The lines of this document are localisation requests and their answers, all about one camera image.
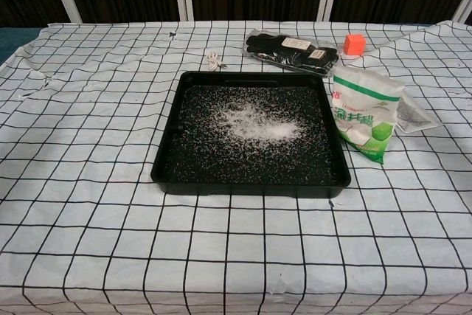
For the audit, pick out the black square tray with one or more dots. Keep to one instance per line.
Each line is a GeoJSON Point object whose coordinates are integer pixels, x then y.
{"type": "Point", "coordinates": [184, 167]}

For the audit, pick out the clear flat package red label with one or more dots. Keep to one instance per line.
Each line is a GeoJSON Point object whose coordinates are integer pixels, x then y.
{"type": "Point", "coordinates": [413, 119]}

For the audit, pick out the black gloves pair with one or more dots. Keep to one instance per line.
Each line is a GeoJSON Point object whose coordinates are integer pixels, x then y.
{"type": "Point", "coordinates": [287, 49]}

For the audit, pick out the white black checkered tablecloth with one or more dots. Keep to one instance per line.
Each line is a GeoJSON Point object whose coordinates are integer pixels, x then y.
{"type": "Point", "coordinates": [110, 219]}

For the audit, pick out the orange cube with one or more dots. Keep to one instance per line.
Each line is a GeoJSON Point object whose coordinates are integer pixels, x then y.
{"type": "Point", "coordinates": [352, 45]}

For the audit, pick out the green white packet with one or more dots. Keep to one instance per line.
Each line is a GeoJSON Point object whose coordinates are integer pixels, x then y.
{"type": "Point", "coordinates": [361, 108]}

